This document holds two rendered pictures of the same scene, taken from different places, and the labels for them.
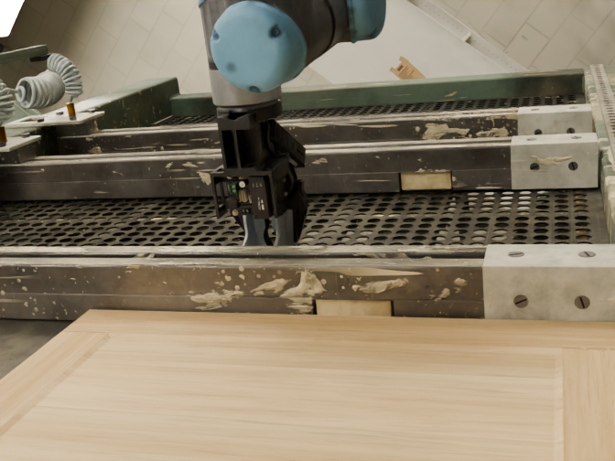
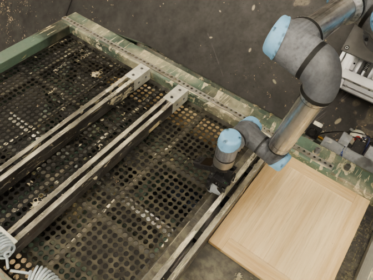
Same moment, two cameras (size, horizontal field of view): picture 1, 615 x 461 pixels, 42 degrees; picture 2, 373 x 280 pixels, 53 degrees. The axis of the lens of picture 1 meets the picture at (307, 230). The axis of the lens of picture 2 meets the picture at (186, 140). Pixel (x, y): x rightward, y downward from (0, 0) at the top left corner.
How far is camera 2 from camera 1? 1.56 m
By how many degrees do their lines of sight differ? 69
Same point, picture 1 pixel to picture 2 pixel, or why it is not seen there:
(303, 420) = (291, 211)
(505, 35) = not seen: outside the picture
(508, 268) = not seen: hidden behind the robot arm
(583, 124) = (148, 73)
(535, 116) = (138, 78)
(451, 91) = (24, 55)
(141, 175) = (71, 197)
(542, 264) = not seen: hidden behind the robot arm
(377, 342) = (265, 187)
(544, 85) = (57, 36)
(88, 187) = (50, 220)
